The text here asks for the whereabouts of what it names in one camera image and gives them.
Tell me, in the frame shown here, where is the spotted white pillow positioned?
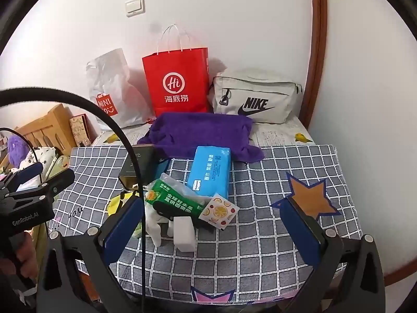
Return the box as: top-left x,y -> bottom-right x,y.
20,147 -> 70,183

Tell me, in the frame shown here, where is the white light switch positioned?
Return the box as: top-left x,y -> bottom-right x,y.
125,0 -> 145,17

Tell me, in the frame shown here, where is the person's left hand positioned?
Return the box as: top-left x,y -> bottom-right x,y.
11,231 -> 39,279

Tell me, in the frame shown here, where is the red paper bag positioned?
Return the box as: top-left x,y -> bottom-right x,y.
142,23 -> 210,118

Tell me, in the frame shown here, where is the grey waist bag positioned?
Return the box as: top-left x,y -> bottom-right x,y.
208,68 -> 303,124

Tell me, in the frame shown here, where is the black cloth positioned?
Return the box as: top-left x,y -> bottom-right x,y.
152,200 -> 214,230

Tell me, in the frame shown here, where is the yellow black garment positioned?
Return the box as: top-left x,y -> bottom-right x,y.
106,192 -> 131,216

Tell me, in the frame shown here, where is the wooden headboard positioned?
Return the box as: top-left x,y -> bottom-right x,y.
15,103 -> 79,157

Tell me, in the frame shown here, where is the green printed plastic bag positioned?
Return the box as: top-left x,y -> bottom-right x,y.
143,173 -> 216,220

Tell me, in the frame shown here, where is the purple plush toy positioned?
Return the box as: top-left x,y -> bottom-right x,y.
7,134 -> 30,168

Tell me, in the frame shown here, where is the patterned book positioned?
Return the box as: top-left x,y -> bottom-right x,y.
69,114 -> 92,147

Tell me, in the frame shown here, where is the purple towel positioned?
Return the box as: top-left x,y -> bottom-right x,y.
137,112 -> 265,164

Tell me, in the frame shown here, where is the blue tissue pack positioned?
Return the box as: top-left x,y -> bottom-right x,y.
186,146 -> 232,199

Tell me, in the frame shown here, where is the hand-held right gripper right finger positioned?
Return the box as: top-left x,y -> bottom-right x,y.
279,197 -> 387,313

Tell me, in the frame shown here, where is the black cable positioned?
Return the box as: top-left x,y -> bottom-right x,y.
0,129 -> 44,183
0,87 -> 147,313

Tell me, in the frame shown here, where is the dark green tin box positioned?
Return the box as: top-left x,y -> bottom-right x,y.
118,144 -> 156,191

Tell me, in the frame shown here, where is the grey checked blanket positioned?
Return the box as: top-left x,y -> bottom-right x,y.
49,143 -> 364,304

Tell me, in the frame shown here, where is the brown wooden door frame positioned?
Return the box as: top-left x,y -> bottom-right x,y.
298,0 -> 328,131

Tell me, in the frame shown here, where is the fruit print bed sheet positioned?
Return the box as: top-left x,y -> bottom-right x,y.
91,116 -> 315,149

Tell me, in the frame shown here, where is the white plastic shopping bag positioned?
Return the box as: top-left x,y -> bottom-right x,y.
85,47 -> 156,131

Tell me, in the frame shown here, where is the fruit print sachet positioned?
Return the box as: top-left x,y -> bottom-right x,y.
198,194 -> 239,229

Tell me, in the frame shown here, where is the white sponge block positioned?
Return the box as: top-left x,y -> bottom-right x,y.
173,217 -> 198,252

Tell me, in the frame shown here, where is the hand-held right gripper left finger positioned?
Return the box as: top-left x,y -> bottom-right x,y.
36,192 -> 147,313

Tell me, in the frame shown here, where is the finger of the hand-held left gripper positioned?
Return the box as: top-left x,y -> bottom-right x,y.
0,162 -> 44,199
7,169 -> 76,204

